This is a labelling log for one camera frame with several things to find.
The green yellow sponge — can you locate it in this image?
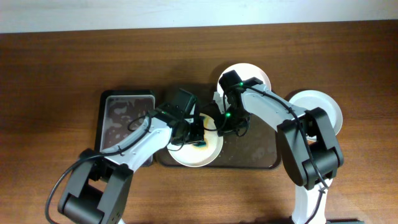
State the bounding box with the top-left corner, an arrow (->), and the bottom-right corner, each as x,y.
192,141 -> 207,147

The cream plate with red stain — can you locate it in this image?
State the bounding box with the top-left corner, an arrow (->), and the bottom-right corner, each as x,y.
167,130 -> 224,167

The pink plate with red stain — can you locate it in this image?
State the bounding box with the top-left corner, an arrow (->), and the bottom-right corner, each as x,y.
219,63 -> 272,90

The pale blue stained plate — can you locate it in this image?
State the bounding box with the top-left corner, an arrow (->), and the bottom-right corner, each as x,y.
289,90 -> 343,135

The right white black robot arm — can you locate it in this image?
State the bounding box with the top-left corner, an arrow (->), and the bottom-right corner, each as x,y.
215,70 -> 344,223

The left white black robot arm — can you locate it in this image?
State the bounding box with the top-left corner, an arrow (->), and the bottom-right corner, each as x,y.
57,89 -> 204,223

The large brown serving tray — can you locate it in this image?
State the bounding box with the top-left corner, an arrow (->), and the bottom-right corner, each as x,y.
160,83 -> 281,170

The small black water tray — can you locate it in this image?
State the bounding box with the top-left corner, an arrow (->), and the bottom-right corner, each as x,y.
94,90 -> 155,152

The left black cable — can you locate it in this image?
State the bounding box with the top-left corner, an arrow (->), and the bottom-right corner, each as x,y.
44,102 -> 200,224

